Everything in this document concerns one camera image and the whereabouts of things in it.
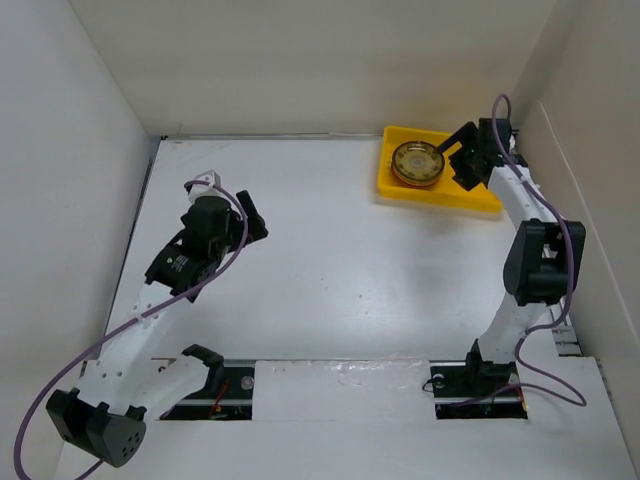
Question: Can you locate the gold brown patterned plate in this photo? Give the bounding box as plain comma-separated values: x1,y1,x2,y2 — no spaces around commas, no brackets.
391,141,446,188

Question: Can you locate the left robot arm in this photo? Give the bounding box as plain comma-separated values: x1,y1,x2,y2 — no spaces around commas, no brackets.
46,180,268,468

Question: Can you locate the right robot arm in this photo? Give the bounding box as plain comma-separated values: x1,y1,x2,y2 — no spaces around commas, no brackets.
437,118,586,394

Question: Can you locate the yellow plastic bin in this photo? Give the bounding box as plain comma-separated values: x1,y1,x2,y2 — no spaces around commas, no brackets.
377,125,502,213

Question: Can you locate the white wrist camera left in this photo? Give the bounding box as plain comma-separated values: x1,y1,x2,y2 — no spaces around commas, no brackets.
193,170,221,189

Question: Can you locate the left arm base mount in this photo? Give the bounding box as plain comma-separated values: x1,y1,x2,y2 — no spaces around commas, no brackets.
160,360,256,421

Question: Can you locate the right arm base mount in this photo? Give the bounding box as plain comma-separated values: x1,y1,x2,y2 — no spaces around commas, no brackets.
423,361,528,421

